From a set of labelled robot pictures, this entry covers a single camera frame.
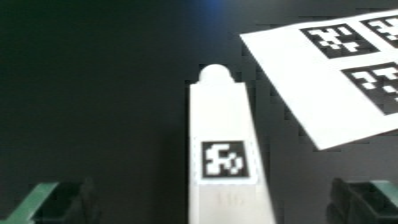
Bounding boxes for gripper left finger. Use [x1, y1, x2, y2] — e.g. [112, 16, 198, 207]
[2, 182, 59, 224]

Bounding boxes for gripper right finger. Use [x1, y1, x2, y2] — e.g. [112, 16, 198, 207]
[370, 180, 398, 214]

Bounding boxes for white desk leg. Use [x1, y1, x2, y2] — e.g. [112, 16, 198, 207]
[189, 64, 278, 224]

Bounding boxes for white fiducial marker sheet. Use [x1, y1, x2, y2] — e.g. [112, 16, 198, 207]
[242, 9, 398, 149]

